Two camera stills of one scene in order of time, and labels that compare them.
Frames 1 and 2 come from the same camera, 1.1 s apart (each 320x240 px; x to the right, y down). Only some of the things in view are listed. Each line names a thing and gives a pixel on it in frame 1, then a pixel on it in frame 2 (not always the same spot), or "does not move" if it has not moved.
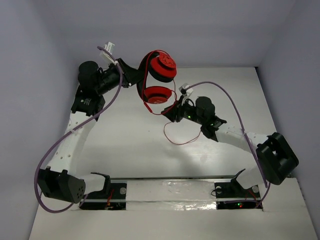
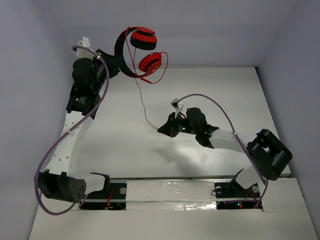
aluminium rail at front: (185, 177) does not move
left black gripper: (124, 75) → (107, 61)
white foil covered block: (170, 195) does not move
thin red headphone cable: (166, 111) → (136, 80)
